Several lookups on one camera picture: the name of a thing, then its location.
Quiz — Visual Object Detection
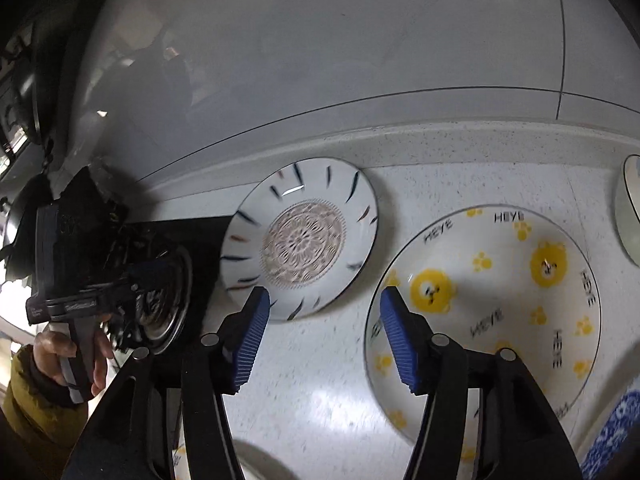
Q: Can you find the black gas stove top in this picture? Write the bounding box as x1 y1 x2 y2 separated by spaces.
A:
106 216 231 354

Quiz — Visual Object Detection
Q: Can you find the white plate with mandala centre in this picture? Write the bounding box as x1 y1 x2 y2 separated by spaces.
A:
220 157 378 322

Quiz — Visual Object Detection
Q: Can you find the bear plate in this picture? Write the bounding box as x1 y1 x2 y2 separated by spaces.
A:
363 204 603 466
174 440 297 480

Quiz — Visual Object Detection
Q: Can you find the left hand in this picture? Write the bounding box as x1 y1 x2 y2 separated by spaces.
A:
32 313 115 397

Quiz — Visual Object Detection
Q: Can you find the blue patterned bowl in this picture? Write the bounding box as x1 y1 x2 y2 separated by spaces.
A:
582 389 639 479

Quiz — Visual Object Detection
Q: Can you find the white bowl with leaf pattern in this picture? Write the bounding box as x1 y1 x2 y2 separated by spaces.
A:
614 154 640 266

